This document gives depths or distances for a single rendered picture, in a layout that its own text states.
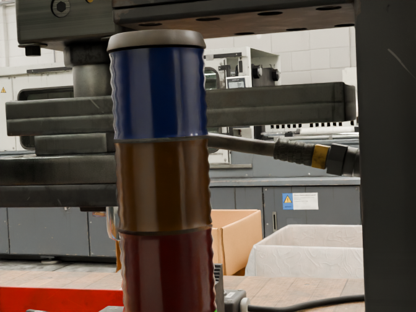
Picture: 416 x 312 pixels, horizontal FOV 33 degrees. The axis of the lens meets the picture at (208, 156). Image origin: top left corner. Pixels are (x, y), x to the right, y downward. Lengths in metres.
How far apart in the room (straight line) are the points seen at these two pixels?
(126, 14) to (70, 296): 0.49
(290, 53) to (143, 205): 6.91
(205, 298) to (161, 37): 0.10
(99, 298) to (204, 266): 0.61
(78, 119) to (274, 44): 6.70
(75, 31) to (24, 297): 0.48
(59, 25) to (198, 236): 0.30
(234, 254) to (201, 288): 2.68
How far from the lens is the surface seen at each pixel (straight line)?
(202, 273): 0.27
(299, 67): 7.12
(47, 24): 0.54
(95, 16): 0.52
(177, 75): 0.26
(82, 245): 5.88
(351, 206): 5.05
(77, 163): 0.49
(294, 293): 1.05
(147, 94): 0.26
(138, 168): 0.26
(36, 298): 0.93
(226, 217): 3.39
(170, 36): 0.26
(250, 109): 0.48
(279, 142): 0.60
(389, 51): 0.45
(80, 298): 0.90
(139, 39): 0.26
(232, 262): 2.93
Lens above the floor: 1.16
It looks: 3 degrees down
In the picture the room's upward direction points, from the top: 3 degrees counter-clockwise
